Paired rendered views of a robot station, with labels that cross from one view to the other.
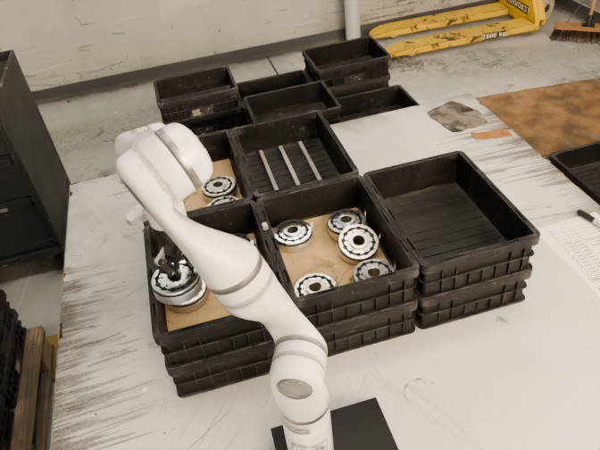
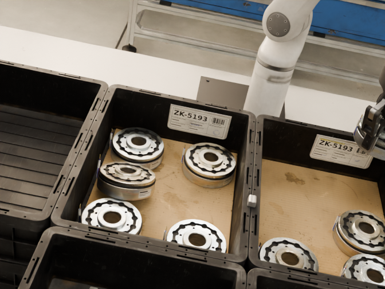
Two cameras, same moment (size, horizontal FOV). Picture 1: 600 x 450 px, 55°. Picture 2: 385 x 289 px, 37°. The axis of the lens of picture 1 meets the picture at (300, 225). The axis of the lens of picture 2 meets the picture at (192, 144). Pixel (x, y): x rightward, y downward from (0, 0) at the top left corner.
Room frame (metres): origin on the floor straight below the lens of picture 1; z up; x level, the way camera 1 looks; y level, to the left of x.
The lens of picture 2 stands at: (1.81, 0.10, 1.57)
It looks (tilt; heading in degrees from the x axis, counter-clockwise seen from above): 38 degrees down; 190
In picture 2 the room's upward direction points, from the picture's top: 12 degrees clockwise
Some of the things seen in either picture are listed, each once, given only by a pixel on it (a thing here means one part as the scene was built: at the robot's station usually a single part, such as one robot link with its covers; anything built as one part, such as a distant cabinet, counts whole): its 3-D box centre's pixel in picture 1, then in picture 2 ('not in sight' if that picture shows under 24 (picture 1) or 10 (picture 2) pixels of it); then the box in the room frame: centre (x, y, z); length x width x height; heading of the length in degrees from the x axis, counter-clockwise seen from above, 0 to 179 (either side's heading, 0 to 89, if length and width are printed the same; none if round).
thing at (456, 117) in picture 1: (456, 114); not in sight; (1.91, -0.65, 0.71); 0.22 x 0.19 x 0.01; 11
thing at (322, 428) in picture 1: (307, 426); (267, 92); (0.60, 0.03, 0.84); 0.09 x 0.09 x 0.17; 0
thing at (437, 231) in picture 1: (442, 220); (0, 151); (1.12, -0.37, 0.87); 0.40 x 0.30 x 0.11; 11
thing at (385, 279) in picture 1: (330, 234); (167, 164); (1.06, -0.07, 0.92); 0.40 x 0.30 x 0.02; 11
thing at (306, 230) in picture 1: (292, 231); (196, 242); (1.16, 0.02, 0.86); 0.10 x 0.10 x 0.01
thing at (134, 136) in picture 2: (373, 272); (138, 141); (0.97, -0.16, 0.86); 0.05 x 0.05 x 0.01
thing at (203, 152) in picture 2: (315, 287); (211, 157); (0.94, -0.02, 0.86); 0.05 x 0.05 x 0.01
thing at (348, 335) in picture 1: (334, 279); not in sight; (1.06, -0.07, 0.76); 0.40 x 0.30 x 0.12; 11
